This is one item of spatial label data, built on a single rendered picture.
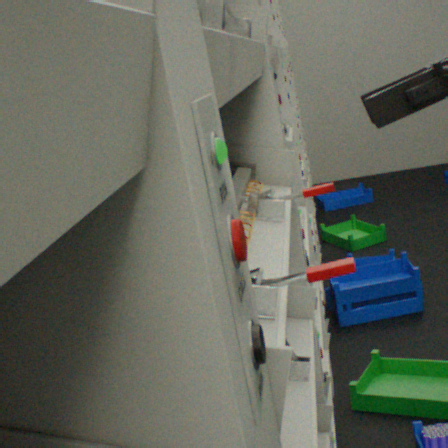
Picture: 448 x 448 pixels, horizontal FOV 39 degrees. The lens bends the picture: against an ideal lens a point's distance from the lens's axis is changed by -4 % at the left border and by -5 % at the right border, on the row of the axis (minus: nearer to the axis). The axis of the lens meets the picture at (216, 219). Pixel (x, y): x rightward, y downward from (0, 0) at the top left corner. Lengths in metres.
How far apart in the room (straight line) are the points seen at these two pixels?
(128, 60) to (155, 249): 0.06
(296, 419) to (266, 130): 0.39
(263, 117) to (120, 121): 0.74
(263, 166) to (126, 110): 0.74
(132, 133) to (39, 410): 0.11
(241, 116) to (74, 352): 0.70
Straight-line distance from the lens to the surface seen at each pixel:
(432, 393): 1.80
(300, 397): 0.75
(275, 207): 0.71
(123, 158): 0.16
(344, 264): 0.46
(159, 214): 0.19
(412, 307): 2.28
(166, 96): 0.19
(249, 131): 0.89
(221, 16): 0.43
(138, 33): 0.17
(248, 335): 0.25
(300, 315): 0.96
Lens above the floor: 0.93
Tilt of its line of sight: 13 degrees down
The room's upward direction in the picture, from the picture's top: 11 degrees counter-clockwise
